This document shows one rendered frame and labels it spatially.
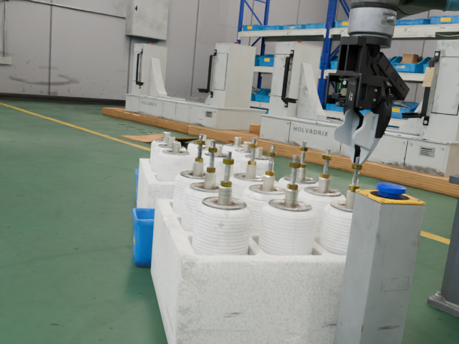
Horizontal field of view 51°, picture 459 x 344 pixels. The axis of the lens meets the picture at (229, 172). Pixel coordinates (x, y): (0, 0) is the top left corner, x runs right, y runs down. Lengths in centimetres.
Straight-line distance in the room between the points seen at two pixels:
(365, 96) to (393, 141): 213
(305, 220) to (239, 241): 12
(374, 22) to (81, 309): 73
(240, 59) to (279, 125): 88
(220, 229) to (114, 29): 687
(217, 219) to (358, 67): 34
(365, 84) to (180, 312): 46
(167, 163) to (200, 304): 60
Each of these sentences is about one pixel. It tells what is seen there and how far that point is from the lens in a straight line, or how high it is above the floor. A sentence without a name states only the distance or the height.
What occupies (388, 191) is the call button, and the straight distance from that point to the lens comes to 69.
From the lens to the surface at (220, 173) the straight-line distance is 131.
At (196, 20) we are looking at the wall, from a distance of 833.
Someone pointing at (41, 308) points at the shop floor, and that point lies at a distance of 100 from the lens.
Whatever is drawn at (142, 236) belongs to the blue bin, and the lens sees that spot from 116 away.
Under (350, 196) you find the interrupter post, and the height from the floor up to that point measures 27.
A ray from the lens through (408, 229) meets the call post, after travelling 70.
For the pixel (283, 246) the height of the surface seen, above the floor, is 19.
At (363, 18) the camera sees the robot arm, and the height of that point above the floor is 57.
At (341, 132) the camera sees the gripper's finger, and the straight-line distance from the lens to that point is 86.
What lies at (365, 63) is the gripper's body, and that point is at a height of 50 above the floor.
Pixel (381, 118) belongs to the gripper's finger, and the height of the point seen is 42.
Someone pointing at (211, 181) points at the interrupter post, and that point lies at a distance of 90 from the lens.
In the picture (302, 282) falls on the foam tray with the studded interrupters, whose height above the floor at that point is 14.
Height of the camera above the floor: 44
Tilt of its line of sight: 10 degrees down
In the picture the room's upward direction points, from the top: 6 degrees clockwise
